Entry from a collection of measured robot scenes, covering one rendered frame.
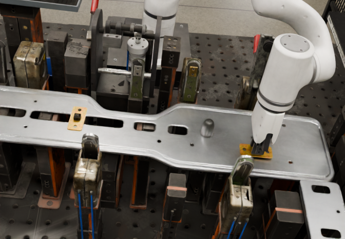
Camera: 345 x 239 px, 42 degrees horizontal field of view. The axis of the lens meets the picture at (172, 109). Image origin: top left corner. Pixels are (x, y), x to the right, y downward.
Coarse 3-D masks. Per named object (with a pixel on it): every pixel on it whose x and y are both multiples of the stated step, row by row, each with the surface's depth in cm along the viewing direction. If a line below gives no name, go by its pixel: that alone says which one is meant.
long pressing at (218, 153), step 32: (0, 96) 120; (32, 96) 122; (64, 96) 123; (0, 128) 112; (32, 128) 114; (64, 128) 115; (96, 128) 116; (128, 128) 117; (160, 128) 118; (192, 128) 120; (224, 128) 121; (288, 128) 124; (320, 128) 125; (160, 160) 112; (192, 160) 112; (224, 160) 113; (256, 160) 114; (288, 160) 115; (320, 160) 116
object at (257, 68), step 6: (264, 36) 116; (270, 36) 116; (264, 42) 116; (270, 42) 113; (258, 48) 118; (264, 48) 114; (270, 48) 114; (258, 54) 118; (264, 54) 119; (258, 60) 119; (264, 60) 120; (258, 66) 121; (264, 66) 121; (252, 72) 122; (258, 72) 123; (252, 78) 123; (252, 84) 124; (258, 84) 126
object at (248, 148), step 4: (240, 144) 116; (244, 144) 116; (248, 144) 117; (240, 148) 115; (244, 148) 116; (248, 148) 116; (240, 152) 114; (244, 152) 114; (248, 152) 115; (264, 152) 115; (256, 156) 114; (260, 156) 114; (264, 156) 114; (268, 156) 114; (272, 156) 114
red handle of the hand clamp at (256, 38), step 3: (255, 36) 128; (258, 36) 127; (255, 39) 127; (258, 39) 127; (255, 42) 127; (258, 42) 127; (255, 45) 127; (255, 48) 127; (255, 51) 126; (255, 54) 126; (255, 78) 125; (258, 78) 125; (255, 81) 125; (255, 84) 124; (252, 87) 125; (255, 87) 124; (258, 87) 125
